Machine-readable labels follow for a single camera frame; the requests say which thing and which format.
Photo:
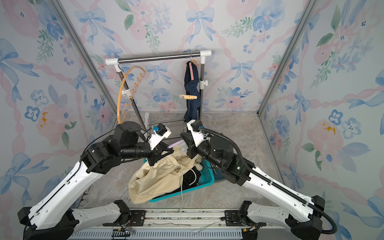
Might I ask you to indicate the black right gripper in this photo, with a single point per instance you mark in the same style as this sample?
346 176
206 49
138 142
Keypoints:
190 147

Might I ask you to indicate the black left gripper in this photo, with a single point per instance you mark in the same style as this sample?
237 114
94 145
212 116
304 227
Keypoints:
154 151

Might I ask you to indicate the lilac clothes hanger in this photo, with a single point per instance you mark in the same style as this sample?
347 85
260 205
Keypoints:
176 144

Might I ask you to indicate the beige shorts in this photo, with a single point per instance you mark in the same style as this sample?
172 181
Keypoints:
164 177

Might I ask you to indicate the orange clothes hanger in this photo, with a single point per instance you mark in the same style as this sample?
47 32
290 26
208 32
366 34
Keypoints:
130 93

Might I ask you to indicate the black shorts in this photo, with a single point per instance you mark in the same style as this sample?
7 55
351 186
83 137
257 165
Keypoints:
191 179

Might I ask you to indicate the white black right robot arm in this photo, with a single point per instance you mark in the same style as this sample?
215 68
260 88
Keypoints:
304 216

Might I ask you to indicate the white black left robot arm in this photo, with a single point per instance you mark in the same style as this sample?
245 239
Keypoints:
54 219

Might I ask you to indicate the navy blue shorts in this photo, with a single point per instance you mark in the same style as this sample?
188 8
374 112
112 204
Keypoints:
192 88

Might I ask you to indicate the pink clothes hanger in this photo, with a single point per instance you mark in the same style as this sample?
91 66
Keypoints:
191 68

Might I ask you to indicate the teal perforated plastic basket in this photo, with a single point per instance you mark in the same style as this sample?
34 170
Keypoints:
207 179

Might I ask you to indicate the orange clothespin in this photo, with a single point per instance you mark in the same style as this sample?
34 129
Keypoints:
188 97

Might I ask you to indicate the white metal clothes rack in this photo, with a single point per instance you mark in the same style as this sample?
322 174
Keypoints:
158 96

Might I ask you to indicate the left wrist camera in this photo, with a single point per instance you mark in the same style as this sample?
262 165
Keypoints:
160 132

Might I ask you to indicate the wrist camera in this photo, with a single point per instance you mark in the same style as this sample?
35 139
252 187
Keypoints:
160 132
195 126

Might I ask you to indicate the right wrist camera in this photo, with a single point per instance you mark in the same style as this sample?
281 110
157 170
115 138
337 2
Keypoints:
195 126

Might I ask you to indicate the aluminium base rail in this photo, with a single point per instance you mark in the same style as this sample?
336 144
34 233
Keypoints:
194 224

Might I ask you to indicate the silver aluminium corner post left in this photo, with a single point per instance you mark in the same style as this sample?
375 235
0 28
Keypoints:
64 19

